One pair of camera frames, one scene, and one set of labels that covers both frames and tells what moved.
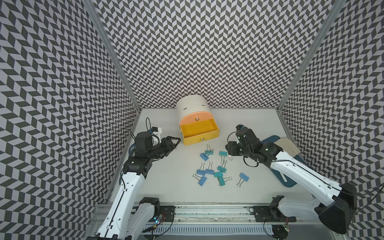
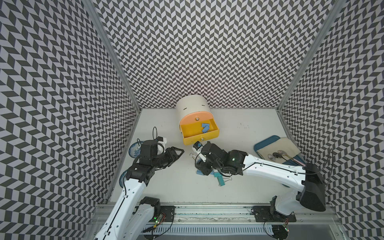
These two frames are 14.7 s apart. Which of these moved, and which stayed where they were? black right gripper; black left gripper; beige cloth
Moved: black right gripper; black left gripper
Stayed: beige cloth
